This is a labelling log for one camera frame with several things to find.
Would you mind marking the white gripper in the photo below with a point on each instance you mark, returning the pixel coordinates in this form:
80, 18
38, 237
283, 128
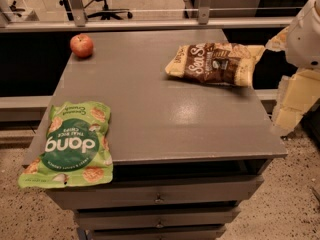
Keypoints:
304, 42

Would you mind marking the brown chip bag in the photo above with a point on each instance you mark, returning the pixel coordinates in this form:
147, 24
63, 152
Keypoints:
228, 63

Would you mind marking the green rice chip bag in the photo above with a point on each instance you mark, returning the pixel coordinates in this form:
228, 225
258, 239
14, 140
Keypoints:
76, 152

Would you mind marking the grey drawer cabinet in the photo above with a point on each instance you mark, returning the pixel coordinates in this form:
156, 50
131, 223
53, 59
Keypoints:
185, 155

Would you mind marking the red apple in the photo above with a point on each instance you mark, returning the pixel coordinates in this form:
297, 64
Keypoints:
81, 45

